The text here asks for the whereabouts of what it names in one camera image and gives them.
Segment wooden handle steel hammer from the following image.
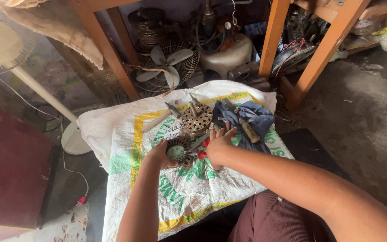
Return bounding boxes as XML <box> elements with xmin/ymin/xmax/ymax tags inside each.
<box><xmin>141</xmin><ymin>102</ymin><xmax>182</xmax><ymax>133</ymax></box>

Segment orange wooden workbench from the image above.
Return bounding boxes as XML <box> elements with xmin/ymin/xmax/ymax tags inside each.
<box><xmin>69</xmin><ymin>0</ymin><xmax>387</xmax><ymax>113</ymax></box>

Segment dark motor with cables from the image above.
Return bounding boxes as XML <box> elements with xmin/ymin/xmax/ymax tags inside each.
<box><xmin>193</xmin><ymin>0</ymin><xmax>241</xmax><ymax>54</ymax></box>

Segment blue carton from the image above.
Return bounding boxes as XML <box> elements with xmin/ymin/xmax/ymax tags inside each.
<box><xmin>245</xmin><ymin>22</ymin><xmax>268</xmax><ymax>36</ymax></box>

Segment person's left hand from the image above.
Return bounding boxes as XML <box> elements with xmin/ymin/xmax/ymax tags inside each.
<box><xmin>145</xmin><ymin>138</ymin><xmax>181</xmax><ymax>170</ymax></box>

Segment grey metal block tool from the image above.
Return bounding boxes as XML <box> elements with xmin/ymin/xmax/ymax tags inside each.
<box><xmin>227</xmin><ymin>61</ymin><xmax>270</xmax><ymax>91</ymax></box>

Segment maroon cabinet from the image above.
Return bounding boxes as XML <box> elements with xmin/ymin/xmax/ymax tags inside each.
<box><xmin>0</xmin><ymin>95</ymin><xmax>53</xmax><ymax>231</ymax></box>

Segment small wire guard fan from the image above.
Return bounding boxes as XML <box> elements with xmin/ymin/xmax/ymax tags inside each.
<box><xmin>135</xmin><ymin>40</ymin><xmax>201</xmax><ymax>93</ymax></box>

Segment beige burlap cloth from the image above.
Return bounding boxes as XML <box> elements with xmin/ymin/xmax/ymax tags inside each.
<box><xmin>0</xmin><ymin>0</ymin><xmax>104</xmax><ymax>70</ymax></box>

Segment small dark motor stator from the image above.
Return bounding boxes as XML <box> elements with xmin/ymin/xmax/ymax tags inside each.
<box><xmin>165</xmin><ymin>137</ymin><xmax>194</xmax><ymax>166</ymax></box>

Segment red handle pliers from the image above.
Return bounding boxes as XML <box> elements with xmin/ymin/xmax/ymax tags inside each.
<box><xmin>190</xmin><ymin>138</ymin><xmax>214</xmax><ymax>160</ymax></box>

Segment white woven printed sack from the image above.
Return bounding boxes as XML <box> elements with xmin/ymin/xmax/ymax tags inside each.
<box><xmin>77</xmin><ymin>80</ymin><xmax>295</xmax><ymax>242</ymax></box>

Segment round slotted metal stator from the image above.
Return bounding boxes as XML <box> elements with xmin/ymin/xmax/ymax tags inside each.
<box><xmin>181</xmin><ymin>102</ymin><xmax>213</xmax><ymax>136</ymax></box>

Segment white round motor housing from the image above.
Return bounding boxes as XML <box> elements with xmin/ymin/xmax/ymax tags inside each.
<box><xmin>198</xmin><ymin>33</ymin><xmax>254</xmax><ymax>79</ymax></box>

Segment heap of motor parts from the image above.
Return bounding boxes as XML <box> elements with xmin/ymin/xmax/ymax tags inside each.
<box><xmin>272</xmin><ymin>7</ymin><xmax>332</xmax><ymax>76</ymax></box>

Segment white cable with pink plug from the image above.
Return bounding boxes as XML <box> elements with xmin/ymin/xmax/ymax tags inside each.
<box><xmin>0</xmin><ymin>76</ymin><xmax>90</xmax><ymax>207</ymax></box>

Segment dark blue cloth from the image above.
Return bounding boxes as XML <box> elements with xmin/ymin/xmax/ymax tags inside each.
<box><xmin>212</xmin><ymin>100</ymin><xmax>276</xmax><ymax>154</ymax></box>

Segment wooden handle chisel tool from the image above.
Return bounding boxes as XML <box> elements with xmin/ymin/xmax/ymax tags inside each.
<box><xmin>220</xmin><ymin>98</ymin><xmax>261</xmax><ymax>144</ymax></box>

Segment person's right hand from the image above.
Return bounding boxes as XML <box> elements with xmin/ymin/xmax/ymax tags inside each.
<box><xmin>206</xmin><ymin>121</ymin><xmax>238</xmax><ymax>171</ymax></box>

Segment stack of dark stators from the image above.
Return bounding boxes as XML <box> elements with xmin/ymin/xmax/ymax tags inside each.
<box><xmin>128</xmin><ymin>7</ymin><xmax>167</xmax><ymax>51</ymax></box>

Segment grey metal punch tool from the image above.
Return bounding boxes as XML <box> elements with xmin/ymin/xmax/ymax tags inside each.
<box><xmin>188</xmin><ymin>93</ymin><xmax>202</xmax><ymax>116</ymax></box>

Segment person's maroon trousers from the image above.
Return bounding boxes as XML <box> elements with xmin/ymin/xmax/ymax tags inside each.
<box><xmin>227</xmin><ymin>190</ymin><xmax>337</xmax><ymax>242</ymax></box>

